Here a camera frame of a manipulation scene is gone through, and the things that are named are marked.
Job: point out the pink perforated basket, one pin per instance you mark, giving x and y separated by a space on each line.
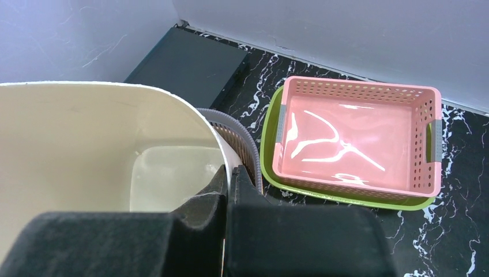
378 140

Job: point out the orange slatted waste bin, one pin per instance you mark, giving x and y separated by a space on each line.
239 139

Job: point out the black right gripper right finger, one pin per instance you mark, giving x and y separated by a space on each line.
265 239

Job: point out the dark grey flat box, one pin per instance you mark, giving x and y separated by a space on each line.
201 71

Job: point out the cream bin liner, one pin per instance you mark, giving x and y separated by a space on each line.
101 147

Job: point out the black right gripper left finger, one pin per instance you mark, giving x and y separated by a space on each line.
185 242

